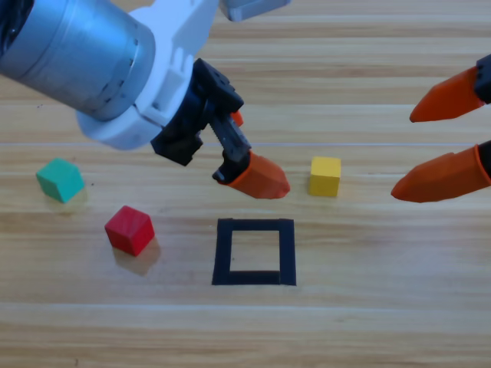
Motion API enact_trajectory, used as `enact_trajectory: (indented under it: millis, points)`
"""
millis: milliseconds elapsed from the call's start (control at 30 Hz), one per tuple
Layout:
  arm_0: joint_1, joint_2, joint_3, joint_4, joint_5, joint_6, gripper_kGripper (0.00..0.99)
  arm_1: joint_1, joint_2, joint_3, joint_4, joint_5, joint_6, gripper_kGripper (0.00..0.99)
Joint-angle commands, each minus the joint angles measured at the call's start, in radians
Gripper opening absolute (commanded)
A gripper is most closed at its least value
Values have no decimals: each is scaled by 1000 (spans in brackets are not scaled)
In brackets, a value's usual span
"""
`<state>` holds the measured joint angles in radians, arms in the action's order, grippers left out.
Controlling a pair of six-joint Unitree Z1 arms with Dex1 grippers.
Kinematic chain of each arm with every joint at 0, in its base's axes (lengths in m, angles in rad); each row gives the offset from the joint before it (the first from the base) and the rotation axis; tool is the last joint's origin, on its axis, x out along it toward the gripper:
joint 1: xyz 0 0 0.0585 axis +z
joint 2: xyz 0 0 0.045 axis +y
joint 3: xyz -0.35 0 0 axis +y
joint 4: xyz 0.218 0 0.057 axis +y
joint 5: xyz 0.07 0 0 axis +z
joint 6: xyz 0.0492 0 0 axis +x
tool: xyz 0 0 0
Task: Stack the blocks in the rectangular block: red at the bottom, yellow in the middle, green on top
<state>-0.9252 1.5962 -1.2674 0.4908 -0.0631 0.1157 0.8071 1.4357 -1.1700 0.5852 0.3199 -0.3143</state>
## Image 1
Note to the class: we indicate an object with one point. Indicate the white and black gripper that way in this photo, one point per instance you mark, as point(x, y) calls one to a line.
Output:
point(169, 96)

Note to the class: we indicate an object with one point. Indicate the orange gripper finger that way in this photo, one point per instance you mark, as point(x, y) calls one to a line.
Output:
point(441, 180)
point(264, 178)
point(449, 99)

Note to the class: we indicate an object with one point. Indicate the yellow wooden cube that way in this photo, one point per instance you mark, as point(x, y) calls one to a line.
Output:
point(325, 176)

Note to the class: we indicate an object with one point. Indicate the red wooden cube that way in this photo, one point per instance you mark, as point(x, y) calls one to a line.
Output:
point(128, 230)

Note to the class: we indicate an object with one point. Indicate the green wooden cube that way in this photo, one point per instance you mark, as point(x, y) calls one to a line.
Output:
point(59, 180)

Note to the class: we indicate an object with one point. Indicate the black tape square outline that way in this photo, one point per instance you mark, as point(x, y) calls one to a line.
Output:
point(224, 249)

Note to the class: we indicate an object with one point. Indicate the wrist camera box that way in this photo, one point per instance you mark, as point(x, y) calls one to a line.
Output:
point(253, 8)

